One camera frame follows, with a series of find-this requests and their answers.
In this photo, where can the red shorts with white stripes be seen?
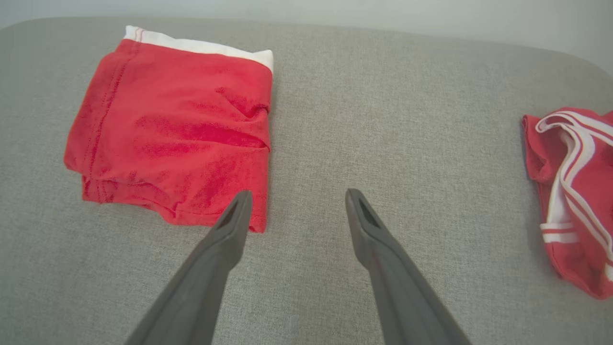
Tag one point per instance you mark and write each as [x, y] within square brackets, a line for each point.
[589, 268]

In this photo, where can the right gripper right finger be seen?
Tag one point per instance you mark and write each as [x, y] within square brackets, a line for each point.
[402, 297]

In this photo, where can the red shirt with white sleeves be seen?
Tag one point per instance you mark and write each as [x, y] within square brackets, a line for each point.
[167, 120]

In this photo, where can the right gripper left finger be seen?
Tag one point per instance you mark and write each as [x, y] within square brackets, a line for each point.
[206, 287]

